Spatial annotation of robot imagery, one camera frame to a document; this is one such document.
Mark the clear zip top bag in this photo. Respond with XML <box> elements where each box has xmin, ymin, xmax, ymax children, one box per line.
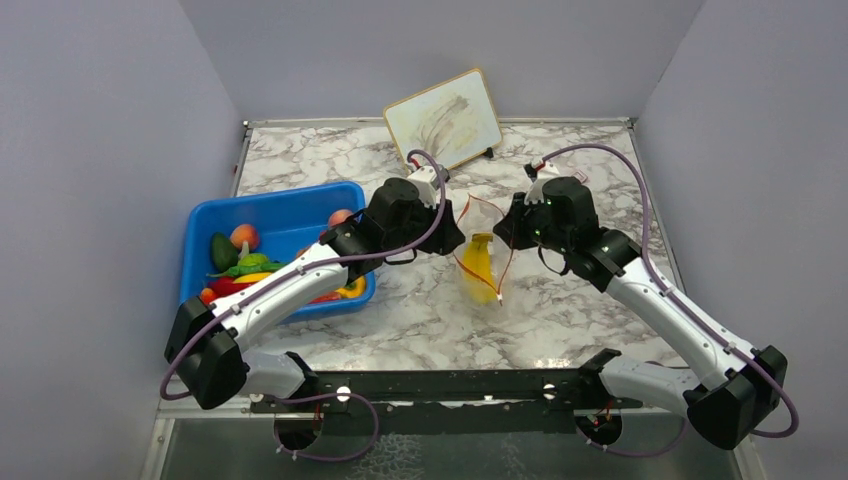
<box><xmin>453</xmin><ymin>194</ymin><xmax>514</xmax><ymax>310</ymax></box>

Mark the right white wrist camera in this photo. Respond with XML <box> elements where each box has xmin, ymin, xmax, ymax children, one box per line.
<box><xmin>524</xmin><ymin>160</ymin><xmax>561</xmax><ymax>205</ymax></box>

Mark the whiteboard with yellow frame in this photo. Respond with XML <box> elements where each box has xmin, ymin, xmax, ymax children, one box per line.
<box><xmin>383</xmin><ymin>68</ymin><xmax>503</xmax><ymax>169</ymax></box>

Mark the yellow banana bunch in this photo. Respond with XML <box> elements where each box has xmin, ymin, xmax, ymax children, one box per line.
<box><xmin>461</xmin><ymin>232</ymin><xmax>498</xmax><ymax>305</ymax></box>

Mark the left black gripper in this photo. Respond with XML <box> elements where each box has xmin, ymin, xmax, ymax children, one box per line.
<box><xmin>384</xmin><ymin>194</ymin><xmax>465</xmax><ymax>256</ymax></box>

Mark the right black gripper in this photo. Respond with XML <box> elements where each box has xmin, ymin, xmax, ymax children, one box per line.
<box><xmin>495</xmin><ymin>191</ymin><xmax>573</xmax><ymax>255</ymax></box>

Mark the peach at bin back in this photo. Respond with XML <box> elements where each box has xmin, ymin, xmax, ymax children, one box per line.
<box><xmin>327</xmin><ymin>209</ymin><xmax>354</xmax><ymax>228</ymax></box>

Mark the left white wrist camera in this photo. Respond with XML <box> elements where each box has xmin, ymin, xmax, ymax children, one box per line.
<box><xmin>406</xmin><ymin>165</ymin><xmax>449</xmax><ymax>209</ymax></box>

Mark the small red card box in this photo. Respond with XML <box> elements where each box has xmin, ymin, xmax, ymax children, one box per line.
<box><xmin>572</xmin><ymin>170</ymin><xmax>588</xmax><ymax>184</ymax></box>

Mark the single yellow banana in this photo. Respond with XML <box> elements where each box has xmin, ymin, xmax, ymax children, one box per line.
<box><xmin>233</xmin><ymin>272</ymin><xmax>271</xmax><ymax>284</ymax></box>

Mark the peach at bin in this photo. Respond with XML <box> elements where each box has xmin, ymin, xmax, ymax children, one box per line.
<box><xmin>327</xmin><ymin>209</ymin><xmax>354</xmax><ymax>228</ymax></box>
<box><xmin>229</xmin><ymin>224</ymin><xmax>261</xmax><ymax>252</ymax></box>

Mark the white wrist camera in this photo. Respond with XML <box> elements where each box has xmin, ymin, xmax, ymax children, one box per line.
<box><xmin>406</xmin><ymin>165</ymin><xmax>449</xmax><ymax>209</ymax></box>
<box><xmin>524</xmin><ymin>160</ymin><xmax>561</xmax><ymax>205</ymax></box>

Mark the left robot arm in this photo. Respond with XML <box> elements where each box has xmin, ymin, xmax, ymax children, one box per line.
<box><xmin>164</xmin><ymin>169</ymin><xmax>464</xmax><ymax>411</ymax></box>

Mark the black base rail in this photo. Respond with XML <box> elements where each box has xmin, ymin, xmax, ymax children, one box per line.
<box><xmin>230</xmin><ymin>368</ymin><xmax>642</xmax><ymax>437</ymax></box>

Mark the dark green avocado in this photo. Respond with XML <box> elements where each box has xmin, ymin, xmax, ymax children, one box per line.
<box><xmin>210</xmin><ymin>232</ymin><xmax>240</xmax><ymax>273</ymax></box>

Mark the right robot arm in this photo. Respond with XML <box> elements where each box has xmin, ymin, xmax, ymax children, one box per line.
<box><xmin>494</xmin><ymin>177</ymin><xmax>788</xmax><ymax>450</ymax></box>

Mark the green chili pepper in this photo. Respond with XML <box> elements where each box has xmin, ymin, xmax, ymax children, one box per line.
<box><xmin>208</xmin><ymin>253</ymin><xmax>286</xmax><ymax>278</ymax></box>

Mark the blue plastic bin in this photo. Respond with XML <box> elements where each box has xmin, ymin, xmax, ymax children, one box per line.
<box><xmin>179</xmin><ymin>181</ymin><xmax>366</xmax><ymax>302</ymax></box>

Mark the peach at bin left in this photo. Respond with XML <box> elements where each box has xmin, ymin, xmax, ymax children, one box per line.
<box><xmin>229</xmin><ymin>224</ymin><xmax>261</xmax><ymax>252</ymax></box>

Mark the yellow bell pepper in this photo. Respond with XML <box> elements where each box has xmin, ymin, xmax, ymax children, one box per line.
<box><xmin>336</xmin><ymin>277</ymin><xmax>367</xmax><ymax>299</ymax></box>

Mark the red chili pepper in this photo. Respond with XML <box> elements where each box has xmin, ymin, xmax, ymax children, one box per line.
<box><xmin>207</xmin><ymin>277</ymin><xmax>254</xmax><ymax>298</ymax></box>

